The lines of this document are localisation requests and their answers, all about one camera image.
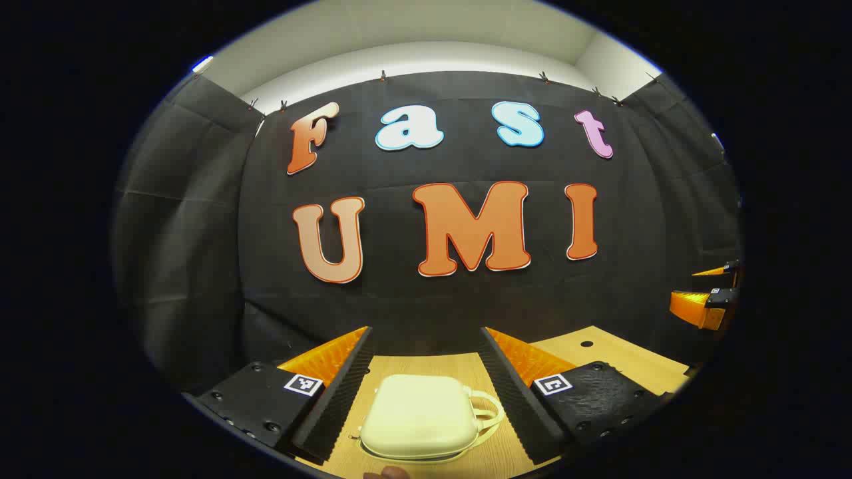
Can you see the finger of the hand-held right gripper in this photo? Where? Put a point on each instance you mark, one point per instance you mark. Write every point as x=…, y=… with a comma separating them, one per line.
x=692, y=307
x=715, y=271

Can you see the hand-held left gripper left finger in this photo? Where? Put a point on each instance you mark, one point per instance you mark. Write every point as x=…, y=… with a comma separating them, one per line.
x=343, y=392

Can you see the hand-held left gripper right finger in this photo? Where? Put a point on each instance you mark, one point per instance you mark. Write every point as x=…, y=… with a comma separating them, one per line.
x=512, y=399

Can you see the pale yellow suitcase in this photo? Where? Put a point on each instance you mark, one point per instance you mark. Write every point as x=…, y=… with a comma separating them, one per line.
x=419, y=416

